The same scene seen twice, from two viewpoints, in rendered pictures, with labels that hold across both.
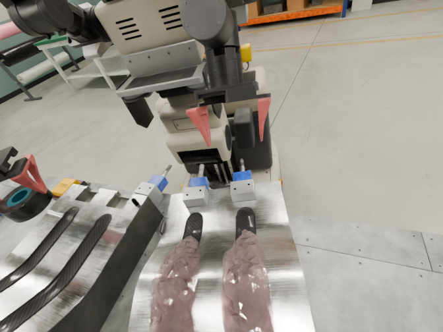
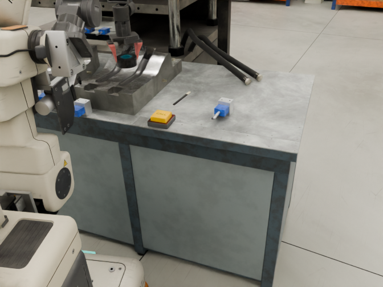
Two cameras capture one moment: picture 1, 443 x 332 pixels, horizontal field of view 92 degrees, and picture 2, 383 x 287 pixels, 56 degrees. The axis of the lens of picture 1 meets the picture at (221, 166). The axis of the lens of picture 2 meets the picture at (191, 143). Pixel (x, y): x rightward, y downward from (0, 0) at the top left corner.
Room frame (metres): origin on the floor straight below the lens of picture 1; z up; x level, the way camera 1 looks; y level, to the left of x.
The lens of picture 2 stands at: (1.76, 0.40, 1.45)
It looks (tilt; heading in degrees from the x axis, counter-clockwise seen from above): 32 degrees down; 170
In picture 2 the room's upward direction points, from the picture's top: 2 degrees counter-clockwise
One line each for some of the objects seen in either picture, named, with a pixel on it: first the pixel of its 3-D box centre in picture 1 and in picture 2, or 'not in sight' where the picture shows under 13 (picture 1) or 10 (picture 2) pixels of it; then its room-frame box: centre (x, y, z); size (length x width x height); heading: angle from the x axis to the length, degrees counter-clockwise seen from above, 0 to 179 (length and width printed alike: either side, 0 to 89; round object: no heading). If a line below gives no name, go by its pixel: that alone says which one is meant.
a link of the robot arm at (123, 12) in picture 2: not in sight; (121, 12); (0.35, 0.40, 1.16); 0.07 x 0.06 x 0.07; 161
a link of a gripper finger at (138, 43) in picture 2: not in sight; (132, 48); (0.35, 0.43, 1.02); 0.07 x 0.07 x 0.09; 10
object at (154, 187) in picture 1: (159, 181); (75, 112); (0.46, 0.18, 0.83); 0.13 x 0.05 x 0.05; 145
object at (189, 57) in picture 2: not in sight; (119, 35); (-0.86, 0.37, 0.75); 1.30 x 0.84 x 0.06; 59
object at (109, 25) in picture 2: not in sight; (117, 20); (-0.76, 0.37, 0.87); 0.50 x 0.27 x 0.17; 149
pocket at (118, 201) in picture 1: (123, 204); (92, 90); (0.37, 0.25, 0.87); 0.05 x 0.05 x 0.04; 59
